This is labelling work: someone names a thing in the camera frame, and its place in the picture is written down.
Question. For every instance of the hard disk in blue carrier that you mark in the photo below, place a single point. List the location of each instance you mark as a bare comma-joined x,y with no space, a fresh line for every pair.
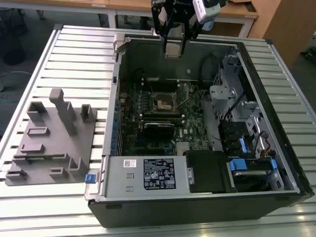
238,165

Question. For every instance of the black plastic shroud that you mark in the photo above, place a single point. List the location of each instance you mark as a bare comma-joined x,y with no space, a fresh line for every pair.
207,172

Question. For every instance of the CPU socket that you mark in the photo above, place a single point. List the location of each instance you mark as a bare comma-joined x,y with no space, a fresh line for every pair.
165,103

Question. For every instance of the silver metal drive cage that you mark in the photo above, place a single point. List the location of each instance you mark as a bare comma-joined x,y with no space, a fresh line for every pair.
222,93

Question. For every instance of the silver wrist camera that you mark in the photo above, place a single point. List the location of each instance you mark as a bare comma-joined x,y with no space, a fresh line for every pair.
205,10

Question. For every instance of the metal locking lever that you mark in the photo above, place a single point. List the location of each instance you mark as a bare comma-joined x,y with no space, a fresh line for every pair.
183,103

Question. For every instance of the grey parts rack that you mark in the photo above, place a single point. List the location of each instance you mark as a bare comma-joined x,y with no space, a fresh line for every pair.
56,148

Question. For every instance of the blue case latch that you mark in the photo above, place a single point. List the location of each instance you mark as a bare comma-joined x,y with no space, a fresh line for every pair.
90,178

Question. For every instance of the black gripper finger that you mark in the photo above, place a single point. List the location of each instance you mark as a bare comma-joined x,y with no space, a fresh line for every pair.
165,42
184,42

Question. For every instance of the blue plastic latch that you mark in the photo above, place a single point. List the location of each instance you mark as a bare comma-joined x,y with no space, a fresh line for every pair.
273,165

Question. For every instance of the blue plastic tab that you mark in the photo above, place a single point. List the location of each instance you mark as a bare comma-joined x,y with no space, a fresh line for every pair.
243,145

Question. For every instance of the wooden cabinet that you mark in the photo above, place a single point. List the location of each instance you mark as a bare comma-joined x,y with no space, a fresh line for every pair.
284,29

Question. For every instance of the silver CPU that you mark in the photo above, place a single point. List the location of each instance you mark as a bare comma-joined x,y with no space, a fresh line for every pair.
174,50

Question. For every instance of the silver chipset heatsink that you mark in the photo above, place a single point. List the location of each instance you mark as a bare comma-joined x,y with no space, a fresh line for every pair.
183,146

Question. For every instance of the silver power supply unit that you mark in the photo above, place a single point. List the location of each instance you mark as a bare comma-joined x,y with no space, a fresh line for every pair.
116,177

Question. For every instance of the green motherboard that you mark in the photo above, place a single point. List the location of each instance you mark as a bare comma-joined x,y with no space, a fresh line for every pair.
195,133

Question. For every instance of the black graphics card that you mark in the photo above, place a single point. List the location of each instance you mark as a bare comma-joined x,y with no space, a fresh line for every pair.
158,135

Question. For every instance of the black PC case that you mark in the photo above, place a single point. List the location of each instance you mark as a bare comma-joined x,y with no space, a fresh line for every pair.
172,214

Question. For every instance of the wooden desk white frame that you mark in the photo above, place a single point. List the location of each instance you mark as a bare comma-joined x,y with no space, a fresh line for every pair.
242,14

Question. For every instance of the black disk bay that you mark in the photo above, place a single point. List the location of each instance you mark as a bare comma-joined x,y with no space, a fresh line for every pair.
232,135

